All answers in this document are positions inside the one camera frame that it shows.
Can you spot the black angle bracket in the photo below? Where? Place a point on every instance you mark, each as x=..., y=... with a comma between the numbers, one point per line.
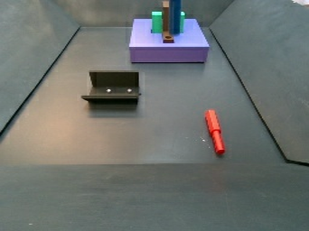
x=114, y=85

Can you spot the brown L-shaped socket piece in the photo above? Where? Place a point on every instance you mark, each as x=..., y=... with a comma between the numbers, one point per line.
x=168, y=37

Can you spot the blue peg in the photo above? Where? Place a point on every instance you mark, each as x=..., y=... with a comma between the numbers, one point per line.
x=174, y=16

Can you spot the green block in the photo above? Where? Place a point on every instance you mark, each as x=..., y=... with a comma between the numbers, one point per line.
x=158, y=22

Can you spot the red peg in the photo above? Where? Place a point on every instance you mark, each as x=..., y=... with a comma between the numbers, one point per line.
x=215, y=130

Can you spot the purple base board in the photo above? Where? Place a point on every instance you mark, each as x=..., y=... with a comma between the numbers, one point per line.
x=189, y=48

